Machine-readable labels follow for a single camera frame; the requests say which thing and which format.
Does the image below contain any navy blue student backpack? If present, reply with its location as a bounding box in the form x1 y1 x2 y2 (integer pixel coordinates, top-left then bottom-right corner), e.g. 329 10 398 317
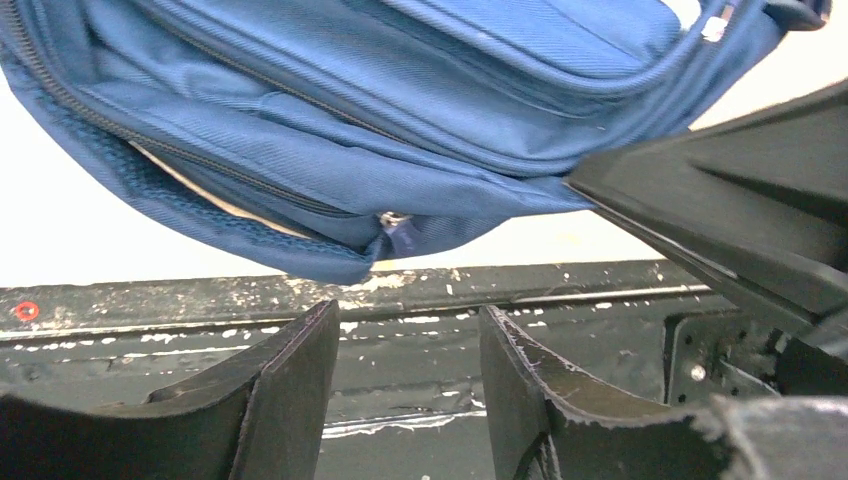
1 1 831 285

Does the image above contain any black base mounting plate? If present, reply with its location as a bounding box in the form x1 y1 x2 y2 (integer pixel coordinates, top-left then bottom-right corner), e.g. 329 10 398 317
0 259 848 480

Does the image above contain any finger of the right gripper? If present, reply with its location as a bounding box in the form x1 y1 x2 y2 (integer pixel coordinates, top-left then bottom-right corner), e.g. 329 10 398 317
566 83 847 332

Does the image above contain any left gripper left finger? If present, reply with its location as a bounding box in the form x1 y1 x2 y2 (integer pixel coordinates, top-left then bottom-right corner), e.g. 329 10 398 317
1 301 340 479

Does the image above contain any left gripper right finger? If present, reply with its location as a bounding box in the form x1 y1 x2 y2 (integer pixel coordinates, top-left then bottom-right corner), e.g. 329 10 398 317
479 307 847 479

